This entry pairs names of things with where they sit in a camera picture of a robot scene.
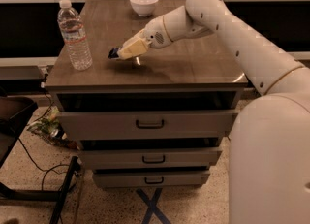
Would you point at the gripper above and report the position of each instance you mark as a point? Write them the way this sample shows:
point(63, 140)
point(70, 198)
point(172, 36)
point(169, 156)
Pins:
point(155, 34)

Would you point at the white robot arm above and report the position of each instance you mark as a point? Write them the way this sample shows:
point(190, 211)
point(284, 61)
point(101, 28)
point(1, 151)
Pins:
point(269, 164)

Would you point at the clear plastic water bottle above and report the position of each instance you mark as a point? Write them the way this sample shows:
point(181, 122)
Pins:
point(74, 36)

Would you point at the white ceramic bowl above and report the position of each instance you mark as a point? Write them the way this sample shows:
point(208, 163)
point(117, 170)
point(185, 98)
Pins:
point(144, 7)

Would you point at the grey three-drawer cabinet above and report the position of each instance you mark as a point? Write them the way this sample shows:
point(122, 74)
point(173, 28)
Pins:
point(189, 75)

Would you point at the top grey drawer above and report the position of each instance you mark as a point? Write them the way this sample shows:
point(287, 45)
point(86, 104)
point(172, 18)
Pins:
point(146, 125)

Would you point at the grey drawer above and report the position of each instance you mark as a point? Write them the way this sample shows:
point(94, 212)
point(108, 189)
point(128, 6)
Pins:
point(146, 125)
point(150, 158)
point(151, 179)

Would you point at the green snack bag pile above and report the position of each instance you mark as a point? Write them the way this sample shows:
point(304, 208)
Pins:
point(48, 128)

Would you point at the middle grey drawer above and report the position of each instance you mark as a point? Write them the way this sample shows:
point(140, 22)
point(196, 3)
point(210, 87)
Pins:
point(150, 158)

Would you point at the bottom grey drawer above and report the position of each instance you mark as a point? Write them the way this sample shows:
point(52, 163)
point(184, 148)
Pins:
point(151, 179)

